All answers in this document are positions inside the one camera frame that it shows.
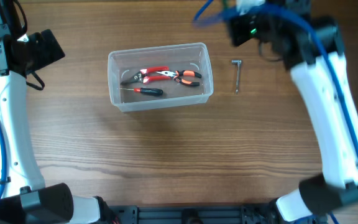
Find right blue cable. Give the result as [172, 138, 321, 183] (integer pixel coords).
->
[191, 0, 358, 224]

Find green handled screwdriver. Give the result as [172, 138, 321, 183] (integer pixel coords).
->
[222, 0, 229, 9]

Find red handled pruning shears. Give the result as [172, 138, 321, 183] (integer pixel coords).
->
[121, 66, 170, 85]

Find orange black needle-nose pliers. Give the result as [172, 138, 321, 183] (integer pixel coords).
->
[158, 70, 203, 87]

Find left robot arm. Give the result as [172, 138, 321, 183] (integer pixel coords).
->
[0, 0, 119, 223]

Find red and black screwdriver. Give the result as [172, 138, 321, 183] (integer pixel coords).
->
[120, 88, 163, 96]

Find small metal socket wrench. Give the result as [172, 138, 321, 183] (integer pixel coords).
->
[231, 59, 242, 94]

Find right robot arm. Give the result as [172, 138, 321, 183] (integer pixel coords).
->
[224, 1, 358, 222]

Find clear plastic container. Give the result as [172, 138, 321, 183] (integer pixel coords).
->
[108, 42, 214, 112]

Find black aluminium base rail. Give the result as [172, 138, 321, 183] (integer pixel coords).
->
[110, 204, 280, 224]

